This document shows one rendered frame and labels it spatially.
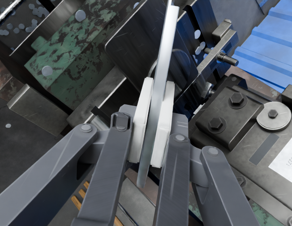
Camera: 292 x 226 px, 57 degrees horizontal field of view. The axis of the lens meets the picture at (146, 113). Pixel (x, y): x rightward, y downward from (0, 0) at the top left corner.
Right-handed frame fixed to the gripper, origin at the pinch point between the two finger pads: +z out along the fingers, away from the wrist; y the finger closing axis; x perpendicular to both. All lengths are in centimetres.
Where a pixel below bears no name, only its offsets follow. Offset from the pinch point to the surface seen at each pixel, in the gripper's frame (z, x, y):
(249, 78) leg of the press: 72, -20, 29
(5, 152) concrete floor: 80, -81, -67
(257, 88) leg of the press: 69, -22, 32
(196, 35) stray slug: 55, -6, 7
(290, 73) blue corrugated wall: 163, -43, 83
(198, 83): 46.5, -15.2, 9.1
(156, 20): 34.7, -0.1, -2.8
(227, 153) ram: 24.7, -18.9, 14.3
